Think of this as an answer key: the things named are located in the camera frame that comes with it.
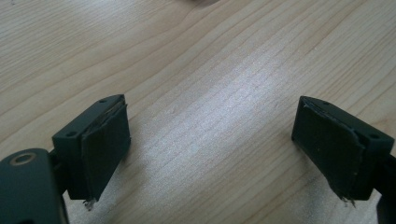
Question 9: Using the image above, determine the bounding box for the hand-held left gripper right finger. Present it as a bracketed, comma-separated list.
[290, 95, 395, 202]

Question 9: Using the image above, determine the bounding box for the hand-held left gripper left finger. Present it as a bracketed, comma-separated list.
[51, 93, 132, 203]

